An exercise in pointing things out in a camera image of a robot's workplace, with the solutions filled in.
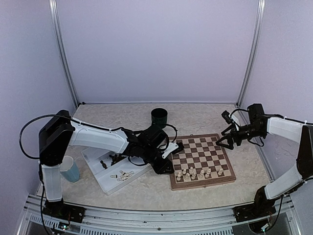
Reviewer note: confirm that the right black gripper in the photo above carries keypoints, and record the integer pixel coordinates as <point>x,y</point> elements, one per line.
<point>234,133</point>

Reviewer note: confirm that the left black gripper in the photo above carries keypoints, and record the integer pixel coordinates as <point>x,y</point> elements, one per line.
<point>160,169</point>

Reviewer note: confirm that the white chess piece tall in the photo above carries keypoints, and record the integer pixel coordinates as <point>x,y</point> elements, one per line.
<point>201,174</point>

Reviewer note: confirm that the wooden chess board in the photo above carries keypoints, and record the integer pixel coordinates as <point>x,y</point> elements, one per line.
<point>201,152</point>

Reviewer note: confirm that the white plastic tray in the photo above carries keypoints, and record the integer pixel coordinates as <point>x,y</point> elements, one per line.
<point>113,171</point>

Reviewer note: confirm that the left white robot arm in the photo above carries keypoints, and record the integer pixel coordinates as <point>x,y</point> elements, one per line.
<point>62,131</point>

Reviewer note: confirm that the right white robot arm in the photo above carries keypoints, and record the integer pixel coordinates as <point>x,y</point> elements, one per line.
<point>288,147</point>

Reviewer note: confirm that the white chess pieces pile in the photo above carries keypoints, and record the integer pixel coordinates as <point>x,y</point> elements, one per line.
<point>123,176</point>

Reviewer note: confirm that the dark chess pieces pile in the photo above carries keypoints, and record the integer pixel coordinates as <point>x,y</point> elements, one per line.
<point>114,159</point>

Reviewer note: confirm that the dark green cup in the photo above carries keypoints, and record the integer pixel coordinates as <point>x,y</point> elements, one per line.
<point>159,117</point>

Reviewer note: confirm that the light blue pitcher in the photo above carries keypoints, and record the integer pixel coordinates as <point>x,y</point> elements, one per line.
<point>69,170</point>

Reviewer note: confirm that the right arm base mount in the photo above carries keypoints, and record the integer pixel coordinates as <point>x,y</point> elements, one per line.
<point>250,212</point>

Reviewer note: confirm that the right aluminium frame post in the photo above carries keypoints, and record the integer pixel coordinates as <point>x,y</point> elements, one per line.
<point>253,51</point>

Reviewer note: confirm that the aluminium frame post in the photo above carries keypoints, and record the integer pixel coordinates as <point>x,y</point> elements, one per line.
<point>62,52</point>
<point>253,51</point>

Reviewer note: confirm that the aluminium front rail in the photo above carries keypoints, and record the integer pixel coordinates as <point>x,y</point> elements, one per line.
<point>105,221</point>

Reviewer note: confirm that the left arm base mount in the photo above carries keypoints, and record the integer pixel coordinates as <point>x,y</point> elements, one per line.
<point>63,211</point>

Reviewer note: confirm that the left aluminium frame post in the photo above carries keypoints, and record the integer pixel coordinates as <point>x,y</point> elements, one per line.
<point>62,52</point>

